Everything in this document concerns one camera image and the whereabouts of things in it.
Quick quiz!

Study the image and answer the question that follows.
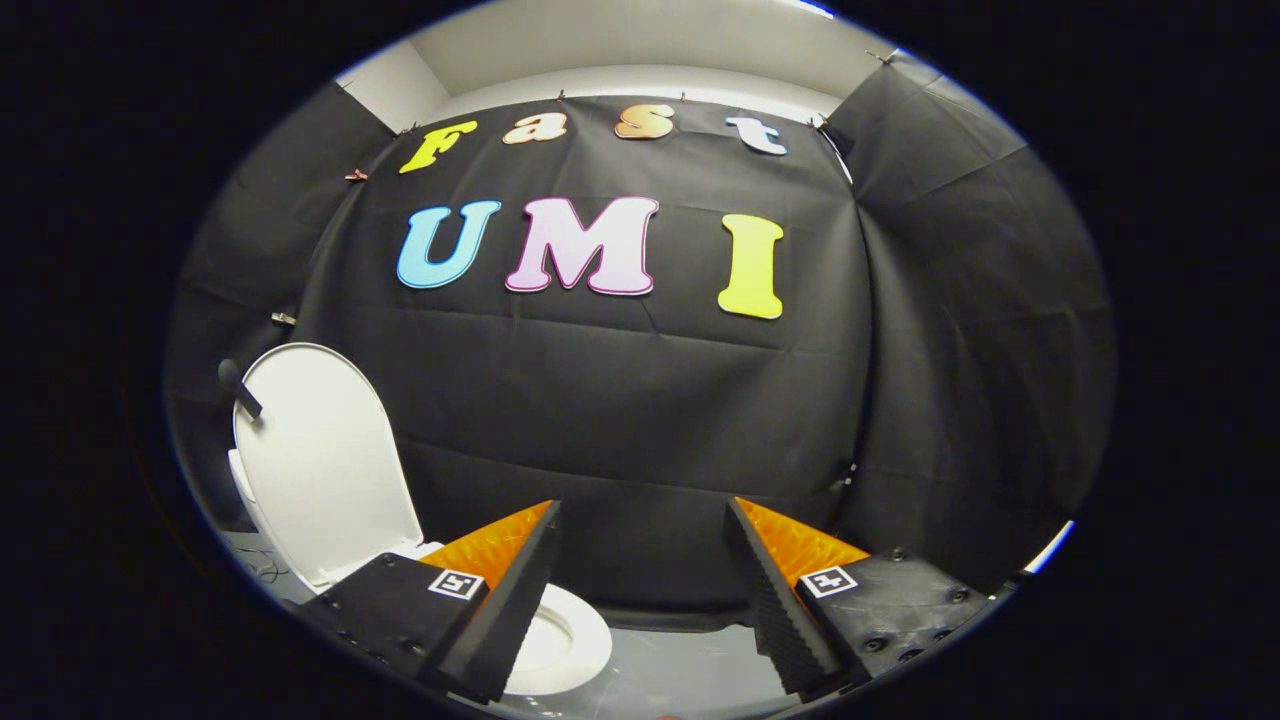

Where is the black backdrop cloth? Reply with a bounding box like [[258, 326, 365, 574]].
[[165, 50, 1116, 631]]

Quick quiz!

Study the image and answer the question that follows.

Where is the white toilet lid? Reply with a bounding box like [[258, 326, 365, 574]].
[[232, 343, 426, 589]]

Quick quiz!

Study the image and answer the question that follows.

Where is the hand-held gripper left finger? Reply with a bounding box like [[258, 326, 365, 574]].
[[300, 500, 563, 705]]

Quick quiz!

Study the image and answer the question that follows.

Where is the black rod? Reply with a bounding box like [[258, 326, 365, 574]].
[[217, 358, 264, 422]]

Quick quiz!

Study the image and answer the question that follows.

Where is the white toilet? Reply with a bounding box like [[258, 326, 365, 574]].
[[227, 448, 613, 697]]

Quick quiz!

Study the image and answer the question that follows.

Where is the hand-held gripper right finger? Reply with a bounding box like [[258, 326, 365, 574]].
[[723, 497, 1001, 701]]

